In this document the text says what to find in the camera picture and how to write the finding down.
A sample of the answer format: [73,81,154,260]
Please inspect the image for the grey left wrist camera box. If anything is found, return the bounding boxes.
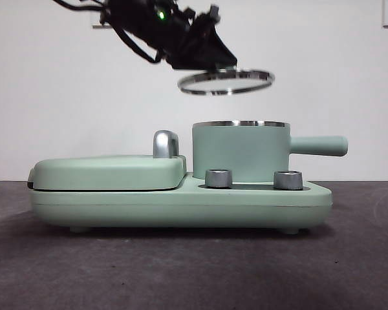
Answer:
[208,3,222,22]

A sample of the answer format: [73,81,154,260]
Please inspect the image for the mint green pot with handle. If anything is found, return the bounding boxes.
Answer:
[191,119,349,181]

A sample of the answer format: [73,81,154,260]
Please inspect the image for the mint green breakfast maker base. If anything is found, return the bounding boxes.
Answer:
[30,172,333,234]

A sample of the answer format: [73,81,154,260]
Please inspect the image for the chrome latch handle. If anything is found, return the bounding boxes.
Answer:
[153,130,182,160]

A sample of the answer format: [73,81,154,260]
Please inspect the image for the mint green griddle cover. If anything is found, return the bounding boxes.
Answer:
[28,154,188,192]

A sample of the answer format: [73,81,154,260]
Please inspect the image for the glass lid with green knob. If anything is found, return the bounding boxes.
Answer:
[177,68,275,97]

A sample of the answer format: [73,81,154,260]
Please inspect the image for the silver control knob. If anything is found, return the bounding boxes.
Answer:
[205,168,233,189]
[274,170,304,191]

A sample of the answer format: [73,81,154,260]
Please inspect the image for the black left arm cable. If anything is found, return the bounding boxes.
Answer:
[51,0,169,65]

